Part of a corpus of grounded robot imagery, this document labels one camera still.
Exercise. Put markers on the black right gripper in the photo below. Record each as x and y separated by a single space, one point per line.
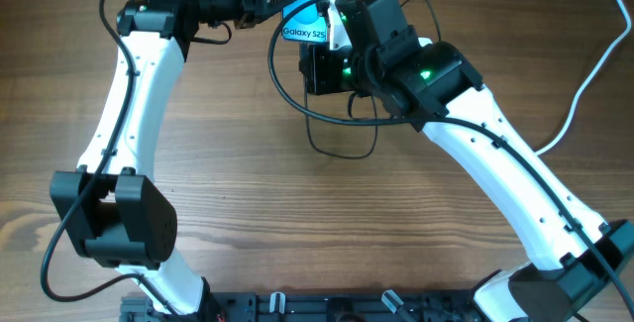
317 64

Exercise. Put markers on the teal Galaxy smartphone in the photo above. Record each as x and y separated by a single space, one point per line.
307 26

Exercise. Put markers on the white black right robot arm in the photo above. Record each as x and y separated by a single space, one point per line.
572 252

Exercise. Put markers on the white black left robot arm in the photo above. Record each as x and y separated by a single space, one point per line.
109 206

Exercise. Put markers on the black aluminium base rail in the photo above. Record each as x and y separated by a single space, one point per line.
427 306

